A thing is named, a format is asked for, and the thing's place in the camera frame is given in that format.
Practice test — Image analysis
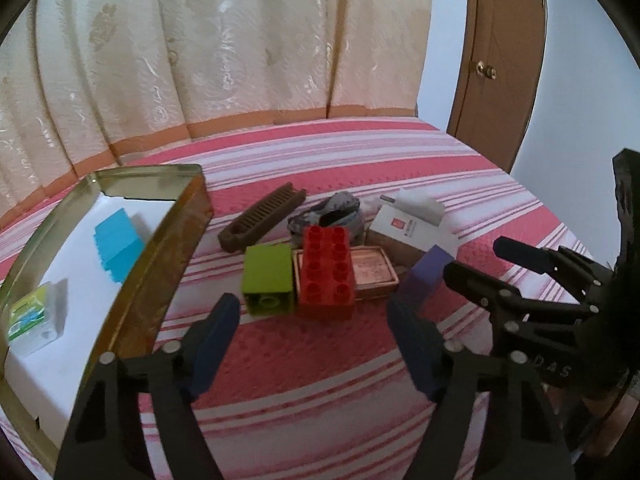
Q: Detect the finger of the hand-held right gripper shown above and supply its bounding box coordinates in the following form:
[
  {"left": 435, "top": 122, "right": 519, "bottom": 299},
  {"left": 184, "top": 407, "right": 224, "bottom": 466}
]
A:
[
  {"left": 492, "top": 236, "right": 613, "bottom": 306},
  {"left": 442, "top": 260, "right": 598, "bottom": 356}
]

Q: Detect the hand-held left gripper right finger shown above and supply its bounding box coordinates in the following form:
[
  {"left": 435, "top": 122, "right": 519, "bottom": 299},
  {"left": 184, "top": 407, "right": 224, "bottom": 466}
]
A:
[{"left": 387, "top": 296, "right": 576, "bottom": 480}]

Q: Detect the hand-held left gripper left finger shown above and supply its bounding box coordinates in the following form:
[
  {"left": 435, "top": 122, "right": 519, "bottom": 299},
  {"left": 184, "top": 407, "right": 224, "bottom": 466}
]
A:
[{"left": 54, "top": 292, "right": 241, "bottom": 480}]

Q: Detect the purple toy building block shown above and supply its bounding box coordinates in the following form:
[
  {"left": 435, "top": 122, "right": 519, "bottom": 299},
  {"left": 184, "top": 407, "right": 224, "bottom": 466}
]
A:
[{"left": 402, "top": 244, "right": 457, "bottom": 322}]

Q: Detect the white cardboard box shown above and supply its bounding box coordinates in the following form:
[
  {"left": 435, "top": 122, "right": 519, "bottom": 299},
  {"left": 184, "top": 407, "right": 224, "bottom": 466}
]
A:
[{"left": 365, "top": 204, "right": 460, "bottom": 268}]

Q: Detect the copper metal box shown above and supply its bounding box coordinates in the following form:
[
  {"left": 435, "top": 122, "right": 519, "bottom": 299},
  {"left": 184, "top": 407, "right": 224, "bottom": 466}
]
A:
[{"left": 292, "top": 246, "right": 400, "bottom": 303}]

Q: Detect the green toy building block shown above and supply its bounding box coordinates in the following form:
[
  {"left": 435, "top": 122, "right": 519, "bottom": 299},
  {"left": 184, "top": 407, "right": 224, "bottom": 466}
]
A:
[{"left": 241, "top": 244, "right": 296, "bottom": 318}]

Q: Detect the gold metal tin box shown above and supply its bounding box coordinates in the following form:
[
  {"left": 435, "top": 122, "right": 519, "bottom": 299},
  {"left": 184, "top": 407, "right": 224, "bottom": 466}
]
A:
[{"left": 0, "top": 163, "right": 215, "bottom": 472}]

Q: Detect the red toy building block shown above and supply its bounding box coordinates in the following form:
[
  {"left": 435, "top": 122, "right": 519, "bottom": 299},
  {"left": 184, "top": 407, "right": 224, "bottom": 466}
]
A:
[{"left": 298, "top": 225, "right": 357, "bottom": 320}]

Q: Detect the grey cloth bundle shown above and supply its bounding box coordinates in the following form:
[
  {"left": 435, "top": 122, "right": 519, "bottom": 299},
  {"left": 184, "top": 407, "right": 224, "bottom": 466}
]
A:
[{"left": 287, "top": 192, "right": 366, "bottom": 248}]

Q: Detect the person's right forearm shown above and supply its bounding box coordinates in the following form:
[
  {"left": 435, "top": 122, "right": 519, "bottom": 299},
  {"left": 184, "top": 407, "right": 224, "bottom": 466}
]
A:
[{"left": 575, "top": 390, "right": 638, "bottom": 461}]

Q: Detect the red striped bedspread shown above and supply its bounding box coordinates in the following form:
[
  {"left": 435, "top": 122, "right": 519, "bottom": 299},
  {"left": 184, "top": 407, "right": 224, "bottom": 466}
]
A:
[{"left": 0, "top": 115, "right": 626, "bottom": 480}]

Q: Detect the brown wooden comb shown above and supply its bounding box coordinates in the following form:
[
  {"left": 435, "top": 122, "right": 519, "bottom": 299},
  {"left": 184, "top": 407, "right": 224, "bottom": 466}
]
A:
[{"left": 218, "top": 183, "right": 307, "bottom": 253}]

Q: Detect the blue toy building block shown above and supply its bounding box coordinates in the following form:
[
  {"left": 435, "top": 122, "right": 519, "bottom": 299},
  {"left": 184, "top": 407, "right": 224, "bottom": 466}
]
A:
[{"left": 94, "top": 207, "right": 147, "bottom": 286}]

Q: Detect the small clear plastic box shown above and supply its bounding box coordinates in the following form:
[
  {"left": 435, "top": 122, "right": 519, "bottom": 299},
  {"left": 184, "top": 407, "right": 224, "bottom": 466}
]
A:
[{"left": 7, "top": 280, "right": 68, "bottom": 358}]

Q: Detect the brown wooden door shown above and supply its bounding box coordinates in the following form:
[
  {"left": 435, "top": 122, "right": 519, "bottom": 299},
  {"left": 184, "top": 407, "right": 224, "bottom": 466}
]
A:
[{"left": 446, "top": 0, "right": 547, "bottom": 174}]

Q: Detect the cream patterned curtain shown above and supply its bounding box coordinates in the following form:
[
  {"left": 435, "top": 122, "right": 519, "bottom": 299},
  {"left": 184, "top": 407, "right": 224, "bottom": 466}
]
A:
[{"left": 0, "top": 0, "right": 436, "bottom": 221}]

